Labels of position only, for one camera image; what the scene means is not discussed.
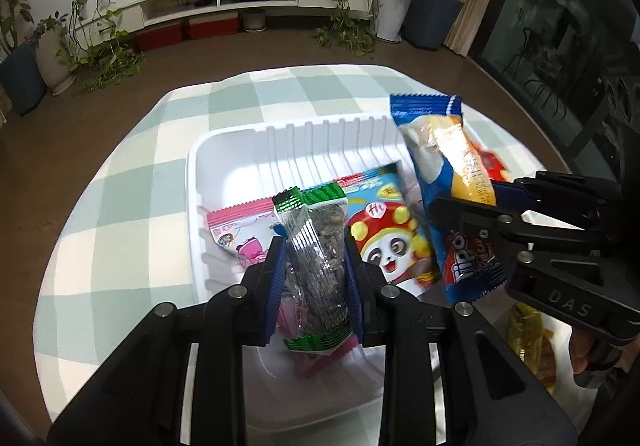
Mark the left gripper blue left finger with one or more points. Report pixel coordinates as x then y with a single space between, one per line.
273 274

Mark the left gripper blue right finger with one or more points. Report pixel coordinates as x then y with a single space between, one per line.
353 262

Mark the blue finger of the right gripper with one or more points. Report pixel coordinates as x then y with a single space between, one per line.
517 196
455 214

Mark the large red Mylikes bag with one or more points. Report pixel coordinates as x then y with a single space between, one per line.
493 165

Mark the clear sunflower seed bag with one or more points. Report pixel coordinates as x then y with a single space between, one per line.
314 221

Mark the pink cartoon snack packet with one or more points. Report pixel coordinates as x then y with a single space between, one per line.
246 230

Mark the blue yellow snack bag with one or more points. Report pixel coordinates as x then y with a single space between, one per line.
448 165

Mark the blue panda snack bag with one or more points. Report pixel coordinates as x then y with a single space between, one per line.
385 231

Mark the gold snack bar wrapper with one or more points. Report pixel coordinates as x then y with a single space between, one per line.
525 333

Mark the small orange snack packet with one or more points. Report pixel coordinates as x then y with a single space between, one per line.
544 364

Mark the person's right hand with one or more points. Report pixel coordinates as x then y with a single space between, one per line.
592 358

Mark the white plastic tray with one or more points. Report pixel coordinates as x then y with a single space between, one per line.
230 176

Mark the green white checkered tablecloth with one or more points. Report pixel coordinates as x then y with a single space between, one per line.
121 314

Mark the glass sliding door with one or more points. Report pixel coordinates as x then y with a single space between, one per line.
569 64

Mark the small white pot under console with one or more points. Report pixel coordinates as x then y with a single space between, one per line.
254 20

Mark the right red storage box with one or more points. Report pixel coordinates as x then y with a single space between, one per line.
214 24

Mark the red storage box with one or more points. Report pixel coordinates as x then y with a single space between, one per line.
214 24
159 35

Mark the trailing plant on console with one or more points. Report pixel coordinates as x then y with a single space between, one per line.
346 31

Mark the left red storage box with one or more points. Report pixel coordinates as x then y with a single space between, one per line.
159 35

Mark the trailing vine plant left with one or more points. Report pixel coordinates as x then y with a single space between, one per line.
97 45

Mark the plant in white pot left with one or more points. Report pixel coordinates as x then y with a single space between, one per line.
51 53

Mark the tall plant dark pot left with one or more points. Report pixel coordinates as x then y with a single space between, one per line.
20 77

